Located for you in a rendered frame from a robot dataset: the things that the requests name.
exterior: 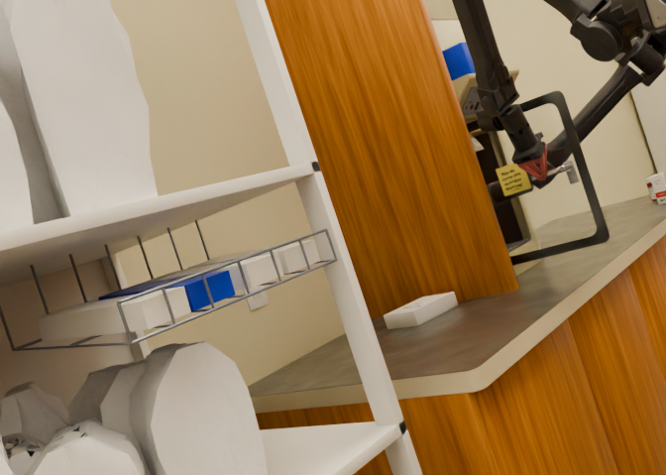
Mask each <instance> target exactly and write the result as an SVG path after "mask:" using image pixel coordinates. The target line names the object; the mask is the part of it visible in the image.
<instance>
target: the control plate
mask: <svg viewBox="0 0 666 475"><path fill-rule="evenodd" d="M477 87H478V86H476V87H471V88H470V91H469V93H468V96H467V98H466V101H465V103H464V106H463V108H462V113H463V116H466V115H471V114H476V112H477V111H478V110H479V109H480V108H481V107H482V106H481V101H480V98H479V95H478V92H477V89H476V88H477ZM477 102H480V104H479V106H478V108H477V110H474V109H475V107H476V104H477ZM472 104H473V105H474V107H473V109H470V107H471V105H472ZM467 106H468V108H467V109H466V107H467Z"/></svg>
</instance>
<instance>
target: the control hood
mask: <svg viewBox="0 0 666 475"><path fill-rule="evenodd" d="M508 72H509V74H510V75H512V78H513V81H514V82H515V81H516V78H517V76H518V74H519V69H518V68H514V69H509V70H508ZM452 83H453V86H454V89H455V92H456V95H457V98H458V101H459V104H460V107H461V110H462V108H463V106H464V103H465V101H466V98H467V96H468V93H469V91H470V88H471V87H476V86H478V84H477V82H476V74H475V73H469V74H466V75H464V76H461V77H459V78H457V79H455V80H452ZM476 117H477V115H476V114H471V115H466V116H464V119H465V120H466V119H471V118H476Z"/></svg>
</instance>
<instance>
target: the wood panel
mask: <svg viewBox="0 0 666 475"><path fill-rule="evenodd" d="M265 3H266V6H267V9H268V12H269V15H270V18H271V21H272V24H273V27H274V30H275V33H276V36H277V41H278V44H279V47H280V50H281V53H282V56H283V59H284V62H285V65H286V68H287V71H288V74H289V77H290V80H291V83H292V86H293V89H294V92H295V95H296V98H297V101H298V104H299V107H300V110H301V113H302V116H303V119H304V122H305V125H306V128H307V131H308V134H309V137H310V140H311V143H312V146H313V149H314V152H315V155H316V158H317V161H318V164H319V167H320V170H321V172H322V175H323V178H324V181H325V184H326V187H327V190H328V193H329V196H330V199H331V202H332V205H333V207H334V210H335V213H336V216H337V219H338V222H339V225H340V228H341V231H342V234H343V237H344V240H345V243H346V246H347V249H348V252H349V255H350V258H351V261H352V264H353V267H354V270H355V273H356V276H357V279H358V282H359V285H360V288H361V291H362V294H363V297H364V300H365V303H366V306H367V309H368V312H369V315H370V318H371V319H373V318H378V317H383V316H384V315H385V314H387V313H389V312H391V311H393V310H395V309H397V308H399V307H402V306H404V305H406V304H408V303H410V302H412V301H414V300H416V299H418V298H420V297H425V296H431V295H438V294H444V293H450V292H454V293H455V296H456V299H457V301H463V300H468V299H473V298H478V297H487V296H492V295H497V294H502V293H507V292H512V291H516V290H517V289H519V288H520V286H519V283H518V280H517V277H516V274H515V271H514V268H513V265H512V262H511V259H510V256H509V254H508V251H507V248H506V245H505V242H504V239H503V236H502V233H501V230H500V225H499V222H498V219H497V216H496V213H495V210H494V207H493V204H492V201H491V198H490V195H489V192H488V189H487V186H486V182H485V179H484V176H483V173H482V170H481V167H480V164H479V161H478V158H477V155H476V152H475V149H474V146H473V143H472V140H471V137H470V134H469V131H468V128H467V125H466V122H465V119H464V116H463V113H462V110H461V107H460V104H459V101H458V98H457V95H456V92H455V89H454V86H453V83H452V80H451V77H450V74H449V71H448V68H447V65H446V62H445V60H444V57H443V54H442V51H441V48H440V45H439V42H438V39H437V36H436V33H435V30H434V27H433V24H432V21H431V18H430V15H429V12H428V9H427V6H426V3H425V0H265Z"/></svg>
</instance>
